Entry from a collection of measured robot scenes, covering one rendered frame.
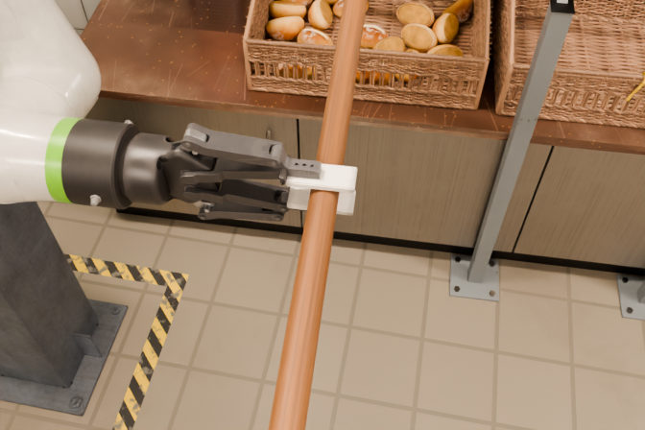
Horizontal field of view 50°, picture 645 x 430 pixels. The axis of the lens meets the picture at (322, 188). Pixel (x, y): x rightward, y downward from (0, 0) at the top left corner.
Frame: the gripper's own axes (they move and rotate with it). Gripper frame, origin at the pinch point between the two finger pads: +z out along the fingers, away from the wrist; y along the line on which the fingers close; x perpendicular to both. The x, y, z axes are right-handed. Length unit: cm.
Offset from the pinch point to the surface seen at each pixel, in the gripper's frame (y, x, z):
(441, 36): 54, -95, 17
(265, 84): 57, -75, -24
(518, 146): 58, -64, 36
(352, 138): 67, -70, -2
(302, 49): 45, -75, -14
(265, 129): 67, -70, -23
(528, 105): 45, -64, 35
